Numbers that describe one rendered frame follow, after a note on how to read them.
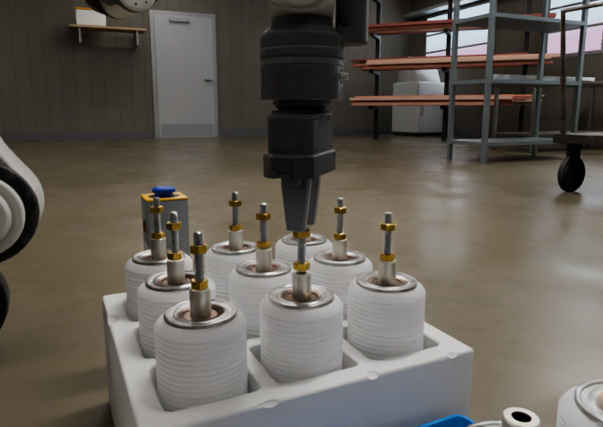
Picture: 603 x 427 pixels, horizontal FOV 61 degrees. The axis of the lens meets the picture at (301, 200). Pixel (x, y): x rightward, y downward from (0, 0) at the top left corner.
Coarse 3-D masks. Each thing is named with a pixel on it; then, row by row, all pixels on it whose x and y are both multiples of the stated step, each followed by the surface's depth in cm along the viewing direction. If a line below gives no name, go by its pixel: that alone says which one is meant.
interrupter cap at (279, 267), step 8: (240, 264) 70; (248, 264) 71; (272, 264) 71; (280, 264) 71; (288, 264) 70; (240, 272) 67; (248, 272) 67; (256, 272) 67; (264, 272) 68; (272, 272) 67; (280, 272) 67; (288, 272) 68
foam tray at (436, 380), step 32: (128, 320) 70; (128, 352) 61; (256, 352) 63; (352, 352) 61; (416, 352) 61; (448, 352) 61; (128, 384) 54; (256, 384) 55; (288, 384) 54; (320, 384) 54; (352, 384) 54; (384, 384) 56; (416, 384) 58; (448, 384) 61; (128, 416) 53; (160, 416) 48; (192, 416) 48; (224, 416) 48; (256, 416) 50; (288, 416) 52; (320, 416) 53; (352, 416) 55; (384, 416) 57; (416, 416) 59
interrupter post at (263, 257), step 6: (258, 252) 68; (264, 252) 68; (270, 252) 68; (258, 258) 68; (264, 258) 68; (270, 258) 69; (258, 264) 68; (264, 264) 68; (270, 264) 69; (258, 270) 69; (264, 270) 68; (270, 270) 69
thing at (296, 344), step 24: (264, 312) 57; (288, 312) 55; (312, 312) 55; (336, 312) 56; (264, 336) 57; (288, 336) 55; (312, 336) 55; (336, 336) 57; (264, 360) 58; (288, 360) 55; (312, 360) 55; (336, 360) 58
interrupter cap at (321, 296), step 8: (280, 288) 61; (288, 288) 61; (312, 288) 61; (320, 288) 61; (272, 296) 58; (280, 296) 58; (288, 296) 59; (312, 296) 59; (320, 296) 59; (328, 296) 58; (280, 304) 56; (288, 304) 56; (296, 304) 56; (304, 304) 56; (312, 304) 56; (320, 304) 56; (328, 304) 57
